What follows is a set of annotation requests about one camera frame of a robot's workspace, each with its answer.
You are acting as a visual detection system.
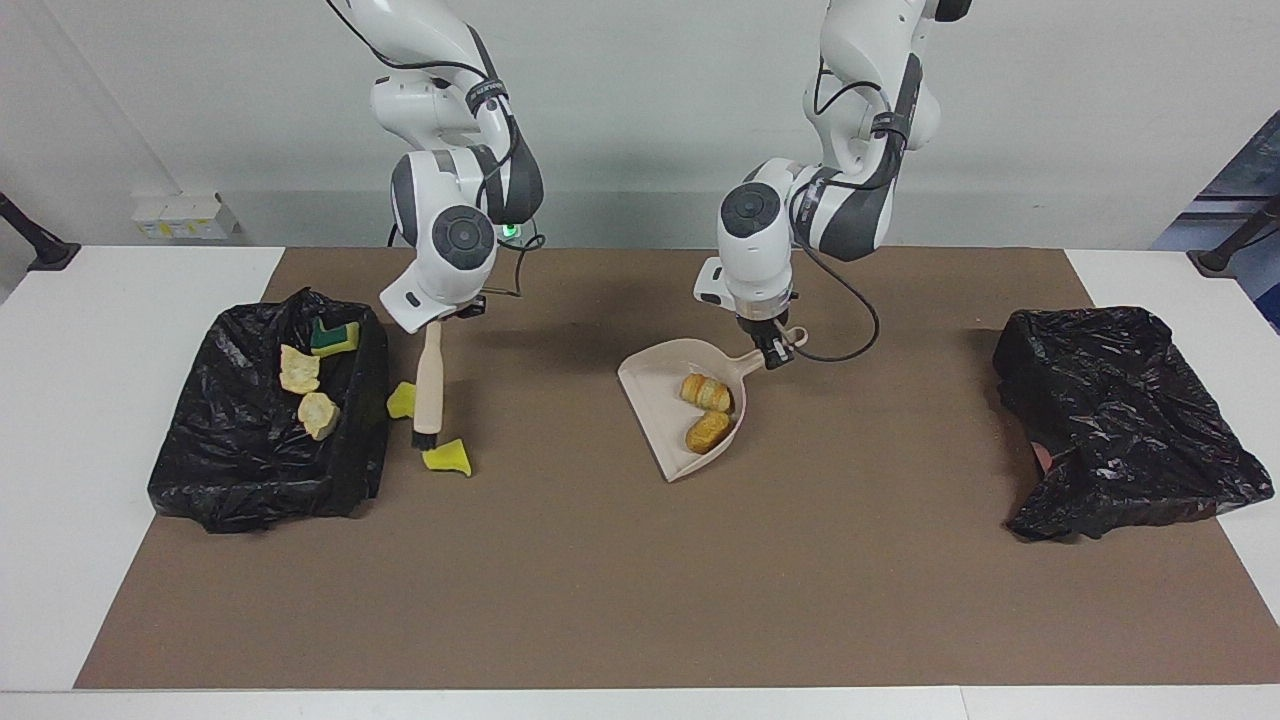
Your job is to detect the golden croissant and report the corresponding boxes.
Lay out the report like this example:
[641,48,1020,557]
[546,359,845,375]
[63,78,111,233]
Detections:
[681,373,733,413]
[279,344,322,394]

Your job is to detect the beige hand brush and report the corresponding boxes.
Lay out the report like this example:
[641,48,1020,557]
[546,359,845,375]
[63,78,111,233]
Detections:
[411,320,445,449]

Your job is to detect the brown oblong bread roll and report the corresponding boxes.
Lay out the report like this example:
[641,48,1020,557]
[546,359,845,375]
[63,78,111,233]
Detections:
[685,410,733,454]

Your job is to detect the beige plastic dustpan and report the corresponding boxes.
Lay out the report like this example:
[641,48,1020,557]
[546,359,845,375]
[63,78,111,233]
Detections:
[617,326,809,483]

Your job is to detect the pale bread chunk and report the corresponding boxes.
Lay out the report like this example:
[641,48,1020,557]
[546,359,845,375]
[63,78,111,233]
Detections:
[297,391,341,441]

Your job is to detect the black bag lined trash bin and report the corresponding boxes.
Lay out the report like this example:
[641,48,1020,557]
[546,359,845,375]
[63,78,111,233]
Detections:
[993,306,1275,542]
[148,287,391,533]

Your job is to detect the brown table mat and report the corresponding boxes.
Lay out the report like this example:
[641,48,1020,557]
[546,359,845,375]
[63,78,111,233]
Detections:
[75,247,1280,689]

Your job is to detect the blue grey cabinet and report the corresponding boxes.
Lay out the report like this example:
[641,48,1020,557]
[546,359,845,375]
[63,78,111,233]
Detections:
[1150,110,1280,333]

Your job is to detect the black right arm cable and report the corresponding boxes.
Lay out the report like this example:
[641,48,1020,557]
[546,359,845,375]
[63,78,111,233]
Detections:
[325,0,548,301]

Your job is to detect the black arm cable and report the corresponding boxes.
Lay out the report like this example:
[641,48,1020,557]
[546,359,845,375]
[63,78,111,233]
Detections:
[325,0,548,301]
[790,50,881,363]

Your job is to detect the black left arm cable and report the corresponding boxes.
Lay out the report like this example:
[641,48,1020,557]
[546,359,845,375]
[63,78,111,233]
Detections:
[790,50,881,363]

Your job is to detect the white wall socket box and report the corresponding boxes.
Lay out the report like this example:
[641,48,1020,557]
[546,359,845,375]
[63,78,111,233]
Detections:
[131,192,241,241]

